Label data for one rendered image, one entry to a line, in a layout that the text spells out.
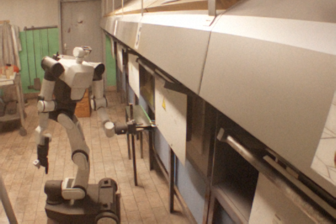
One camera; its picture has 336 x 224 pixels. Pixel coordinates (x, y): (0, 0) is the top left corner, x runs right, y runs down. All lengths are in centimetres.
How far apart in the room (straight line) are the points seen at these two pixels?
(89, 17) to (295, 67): 592
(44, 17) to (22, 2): 62
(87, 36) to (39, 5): 136
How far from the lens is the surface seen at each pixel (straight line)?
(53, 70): 183
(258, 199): 83
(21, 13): 635
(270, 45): 42
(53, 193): 245
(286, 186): 52
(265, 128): 41
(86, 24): 618
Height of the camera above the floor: 168
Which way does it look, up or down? 17 degrees down
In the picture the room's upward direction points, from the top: straight up
